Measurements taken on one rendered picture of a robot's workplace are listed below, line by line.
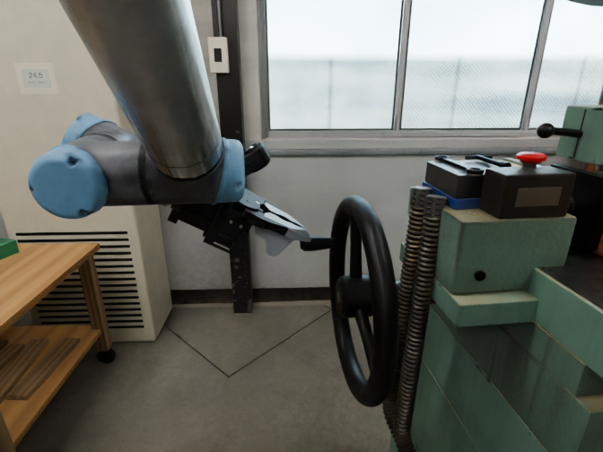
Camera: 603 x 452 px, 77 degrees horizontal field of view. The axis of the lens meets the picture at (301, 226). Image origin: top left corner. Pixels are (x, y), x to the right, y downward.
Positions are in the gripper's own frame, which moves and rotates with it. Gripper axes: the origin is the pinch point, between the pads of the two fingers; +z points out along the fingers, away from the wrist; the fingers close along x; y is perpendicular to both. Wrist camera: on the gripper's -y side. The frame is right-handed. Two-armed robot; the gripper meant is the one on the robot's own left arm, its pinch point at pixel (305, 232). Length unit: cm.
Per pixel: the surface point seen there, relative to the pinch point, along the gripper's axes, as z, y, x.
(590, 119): 21.6, -33.5, 8.4
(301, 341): 52, 77, -82
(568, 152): 23.8, -29.5, 6.4
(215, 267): 6, 79, -116
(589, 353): 21.5, -11.6, 28.7
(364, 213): 1.2, -9.9, 12.5
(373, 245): 2.2, -8.2, 17.1
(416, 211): 8.0, -12.9, 10.3
